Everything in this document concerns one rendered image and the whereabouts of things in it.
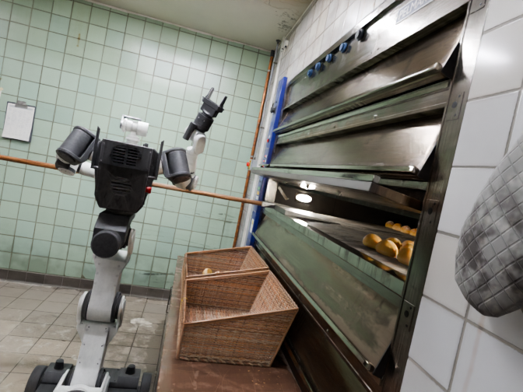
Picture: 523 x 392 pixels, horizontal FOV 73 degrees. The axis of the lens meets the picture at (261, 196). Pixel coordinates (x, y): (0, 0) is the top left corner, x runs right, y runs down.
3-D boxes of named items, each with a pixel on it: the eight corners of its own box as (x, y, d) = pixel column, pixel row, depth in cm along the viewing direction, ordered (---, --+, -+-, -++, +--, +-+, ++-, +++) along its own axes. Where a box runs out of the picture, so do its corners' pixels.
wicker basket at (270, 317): (262, 315, 206) (272, 269, 205) (288, 370, 151) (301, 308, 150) (178, 305, 196) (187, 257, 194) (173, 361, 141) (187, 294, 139)
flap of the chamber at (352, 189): (250, 172, 261) (275, 181, 265) (368, 191, 86) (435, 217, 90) (251, 169, 261) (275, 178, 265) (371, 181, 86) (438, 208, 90)
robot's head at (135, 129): (145, 141, 163) (148, 122, 162) (121, 136, 160) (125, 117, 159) (145, 141, 169) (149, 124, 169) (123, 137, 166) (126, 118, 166)
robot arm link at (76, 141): (73, 166, 162) (80, 158, 151) (54, 154, 157) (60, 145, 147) (87, 146, 167) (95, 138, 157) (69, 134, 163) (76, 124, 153)
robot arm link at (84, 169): (96, 185, 188) (57, 171, 180) (103, 169, 192) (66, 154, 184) (99, 180, 179) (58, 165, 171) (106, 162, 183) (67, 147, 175)
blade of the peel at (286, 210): (284, 214, 208) (286, 209, 208) (265, 204, 262) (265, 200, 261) (340, 224, 216) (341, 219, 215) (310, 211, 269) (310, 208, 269)
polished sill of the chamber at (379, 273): (270, 209, 267) (271, 204, 267) (421, 299, 91) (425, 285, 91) (262, 208, 266) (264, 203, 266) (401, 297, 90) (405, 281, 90)
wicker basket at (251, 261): (245, 281, 265) (252, 245, 264) (261, 312, 210) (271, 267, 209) (180, 272, 254) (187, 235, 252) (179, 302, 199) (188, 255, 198)
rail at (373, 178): (251, 169, 261) (254, 169, 261) (371, 181, 86) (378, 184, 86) (252, 166, 261) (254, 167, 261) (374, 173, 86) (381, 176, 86)
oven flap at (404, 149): (270, 168, 264) (283, 146, 264) (424, 180, 89) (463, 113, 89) (265, 165, 263) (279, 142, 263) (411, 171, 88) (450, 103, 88)
